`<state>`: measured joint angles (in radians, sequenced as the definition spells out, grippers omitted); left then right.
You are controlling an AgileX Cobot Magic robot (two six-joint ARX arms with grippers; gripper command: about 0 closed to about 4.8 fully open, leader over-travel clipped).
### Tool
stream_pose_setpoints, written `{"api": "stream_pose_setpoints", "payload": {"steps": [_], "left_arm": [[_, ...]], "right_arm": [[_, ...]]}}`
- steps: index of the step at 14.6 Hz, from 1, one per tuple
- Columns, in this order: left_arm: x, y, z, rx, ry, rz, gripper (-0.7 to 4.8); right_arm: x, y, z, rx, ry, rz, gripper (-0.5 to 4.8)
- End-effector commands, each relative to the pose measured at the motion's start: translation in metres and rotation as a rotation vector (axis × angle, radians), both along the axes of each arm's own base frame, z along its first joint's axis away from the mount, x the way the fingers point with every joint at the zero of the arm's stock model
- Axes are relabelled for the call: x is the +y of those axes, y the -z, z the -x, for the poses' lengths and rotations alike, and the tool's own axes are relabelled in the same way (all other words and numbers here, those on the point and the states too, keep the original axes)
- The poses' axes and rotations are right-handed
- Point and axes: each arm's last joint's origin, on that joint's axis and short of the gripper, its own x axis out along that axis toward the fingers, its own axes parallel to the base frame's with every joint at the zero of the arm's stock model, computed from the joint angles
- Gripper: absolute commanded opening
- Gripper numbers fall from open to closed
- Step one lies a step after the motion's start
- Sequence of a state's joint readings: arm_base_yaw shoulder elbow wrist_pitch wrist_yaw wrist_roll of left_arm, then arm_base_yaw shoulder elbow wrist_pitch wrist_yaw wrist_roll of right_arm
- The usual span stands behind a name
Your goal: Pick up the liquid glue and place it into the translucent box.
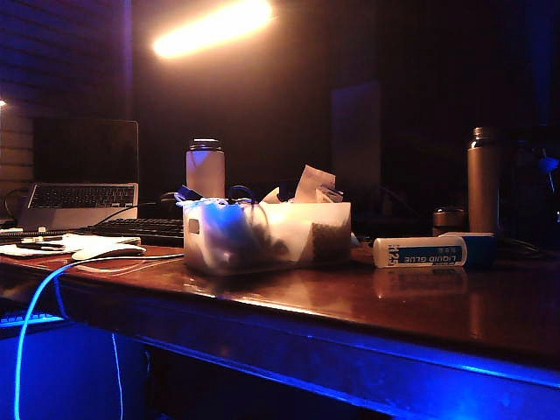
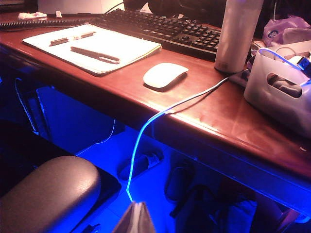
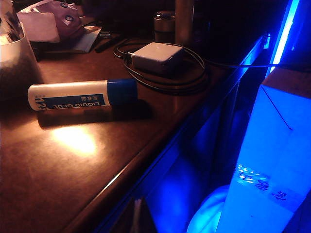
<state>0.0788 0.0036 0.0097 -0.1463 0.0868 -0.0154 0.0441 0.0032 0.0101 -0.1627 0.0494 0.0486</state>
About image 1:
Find brown textured sponge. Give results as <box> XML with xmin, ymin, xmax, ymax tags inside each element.
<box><xmin>311</xmin><ymin>222</ymin><xmax>352</xmax><ymax>264</ymax></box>

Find translucent plastic storage box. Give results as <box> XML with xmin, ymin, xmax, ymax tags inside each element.
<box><xmin>182</xmin><ymin>199</ymin><xmax>353</xmax><ymax>277</ymax></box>

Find liquid glue bottle blue cap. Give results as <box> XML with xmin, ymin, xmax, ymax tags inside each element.
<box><xmin>372</xmin><ymin>232</ymin><xmax>498</xmax><ymax>270</ymax></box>

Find white folded paper slip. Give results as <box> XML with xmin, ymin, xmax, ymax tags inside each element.
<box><xmin>293</xmin><ymin>164</ymin><xmax>338</xmax><ymax>204</ymax></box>

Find small steel cup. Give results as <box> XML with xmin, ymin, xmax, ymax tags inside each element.
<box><xmin>431</xmin><ymin>206</ymin><xmax>467</xmax><ymax>238</ymax></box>

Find thin white cable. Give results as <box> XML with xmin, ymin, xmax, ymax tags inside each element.
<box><xmin>110</xmin><ymin>332</ymin><xmax>126</xmax><ymax>420</ymax></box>

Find white paper sheets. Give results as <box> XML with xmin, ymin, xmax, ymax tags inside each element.
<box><xmin>0</xmin><ymin>232</ymin><xmax>143</xmax><ymax>258</ymax></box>

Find white thick cable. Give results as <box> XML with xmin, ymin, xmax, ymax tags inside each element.
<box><xmin>13</xmin><ymin>252</ymin><xmax>186</xmax><ymax>420</ymax></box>

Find black computer keyboard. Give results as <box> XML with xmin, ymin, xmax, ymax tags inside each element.
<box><xmin>73</xmin><ymin>217</ymin><xmax>186</xmax><ymax>248</ymax></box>

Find silver open laptop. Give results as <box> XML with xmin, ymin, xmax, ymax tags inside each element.
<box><xmin>17</xmin><ymin>118</ymin><xmax>140</xmax><ymax>231</ymax></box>

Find white insulated bottle black lid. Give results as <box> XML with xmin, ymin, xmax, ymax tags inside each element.
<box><xmin>185</xmin><ymin>137</ymin><xmax>227</xmax><ymax>200</ymax></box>

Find blue handled scissors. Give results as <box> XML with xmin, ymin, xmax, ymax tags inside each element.
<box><xmin>227</xmin><ymin>185</ymin><xmax>260</xmax><ymax>206</ymax></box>

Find white computer mouse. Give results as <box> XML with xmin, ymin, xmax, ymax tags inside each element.
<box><xmin>71</xmin><ymin>243</ymin><xmax>147</xmax><ymax>263</ymax></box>

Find grey steel thermos bottle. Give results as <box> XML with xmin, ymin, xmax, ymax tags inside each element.
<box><xmin>466</xmin><ymin>126</ymin><xmax>502</xmax><ymax>235</ymax></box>

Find backlit keyboard on tray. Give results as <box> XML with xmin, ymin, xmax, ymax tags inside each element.
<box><xmin>0</xmin><ymin>307</ymin><xmax>67</xmax><ymax>330</ymax></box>

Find long ceiling tube light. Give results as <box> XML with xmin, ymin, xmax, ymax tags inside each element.
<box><xmin>152</xmin><ymin>0</ymin><xmax>276</xmax><ymax>60</ymax></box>

